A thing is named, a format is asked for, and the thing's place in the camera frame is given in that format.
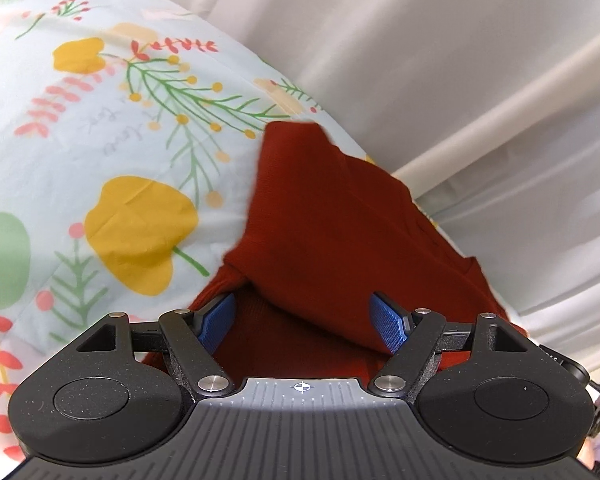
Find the white curtain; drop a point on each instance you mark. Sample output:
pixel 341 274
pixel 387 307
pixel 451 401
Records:
pixel 489 112

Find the red knitted cardigan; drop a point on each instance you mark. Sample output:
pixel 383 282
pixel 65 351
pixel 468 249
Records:
pixel 324 231

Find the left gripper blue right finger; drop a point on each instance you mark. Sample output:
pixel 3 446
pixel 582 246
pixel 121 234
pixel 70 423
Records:
pixel 392 323

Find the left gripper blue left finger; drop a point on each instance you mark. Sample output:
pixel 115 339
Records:
pixel 213 321

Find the floral white bed sheet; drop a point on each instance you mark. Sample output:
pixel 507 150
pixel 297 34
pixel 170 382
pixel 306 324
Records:
pixel 130 133

